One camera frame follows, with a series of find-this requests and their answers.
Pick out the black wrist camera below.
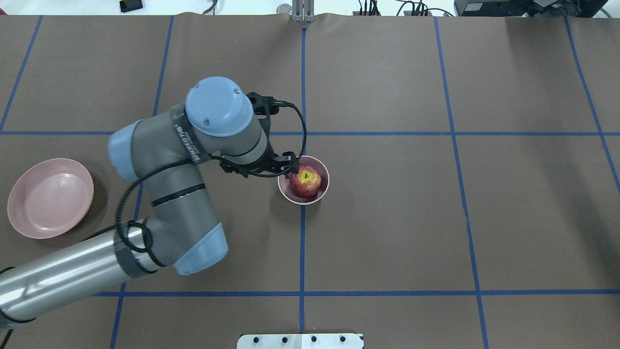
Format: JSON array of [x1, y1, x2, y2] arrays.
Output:
[[246, 92, 283, 118]]

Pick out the pink plate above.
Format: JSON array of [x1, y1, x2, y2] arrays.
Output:
[[7, 158, 94, 240]]

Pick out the aluminium frame post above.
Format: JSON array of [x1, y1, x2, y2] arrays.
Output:
[[291, 0, 316, 23]]

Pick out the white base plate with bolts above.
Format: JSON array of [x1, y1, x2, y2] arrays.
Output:
[[236, 333, 365, 349]]

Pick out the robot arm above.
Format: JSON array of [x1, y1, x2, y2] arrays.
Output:
[[1, 77, 307, 331]]

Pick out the pink bowl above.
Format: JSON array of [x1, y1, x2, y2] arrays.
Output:
[[278, 156, 330, 206]]

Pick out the brown paper table cover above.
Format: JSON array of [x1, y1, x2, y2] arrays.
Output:
[[1, 13, 619, 349]]

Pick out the red apple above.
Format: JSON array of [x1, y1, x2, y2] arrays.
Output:
[[288, 164, 323, 199]]

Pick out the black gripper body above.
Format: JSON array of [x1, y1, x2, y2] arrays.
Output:
[[219, 143, 300, 178]]

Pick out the black camera cable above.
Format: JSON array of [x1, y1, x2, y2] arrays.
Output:
[[115, 100, 308, 268]]

